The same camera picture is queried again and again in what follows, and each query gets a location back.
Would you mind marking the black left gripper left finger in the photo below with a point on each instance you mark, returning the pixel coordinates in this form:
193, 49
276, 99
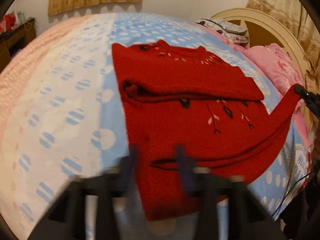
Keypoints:
66, 217

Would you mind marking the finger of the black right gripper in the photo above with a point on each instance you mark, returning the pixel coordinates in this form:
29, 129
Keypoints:
311, 100

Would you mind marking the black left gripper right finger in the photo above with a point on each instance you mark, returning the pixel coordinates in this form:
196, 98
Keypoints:
247, 218

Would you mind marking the red embroidered knit sweater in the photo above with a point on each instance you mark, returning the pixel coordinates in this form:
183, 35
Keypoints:
189, 97

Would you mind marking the pink floral folded quilt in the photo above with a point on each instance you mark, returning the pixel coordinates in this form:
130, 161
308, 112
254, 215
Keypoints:
276, 64

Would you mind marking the cream wooden headboard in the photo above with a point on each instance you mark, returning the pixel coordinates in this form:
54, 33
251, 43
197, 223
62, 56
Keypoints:
263, 29

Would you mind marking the grey patterned pillow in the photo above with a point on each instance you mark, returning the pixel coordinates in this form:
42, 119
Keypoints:
233, 32

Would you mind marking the polka dot patchwork bed sheet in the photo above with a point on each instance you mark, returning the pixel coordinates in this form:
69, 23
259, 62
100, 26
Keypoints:
60, 107

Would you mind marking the beige side curtain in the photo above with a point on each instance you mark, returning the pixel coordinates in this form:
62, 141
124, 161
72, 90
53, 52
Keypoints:
295, 18

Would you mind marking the dark wooden desk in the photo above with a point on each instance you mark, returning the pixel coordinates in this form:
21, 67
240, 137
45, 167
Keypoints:
15, 40

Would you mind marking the red gift box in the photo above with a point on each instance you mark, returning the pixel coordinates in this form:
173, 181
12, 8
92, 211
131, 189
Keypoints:
7, 22

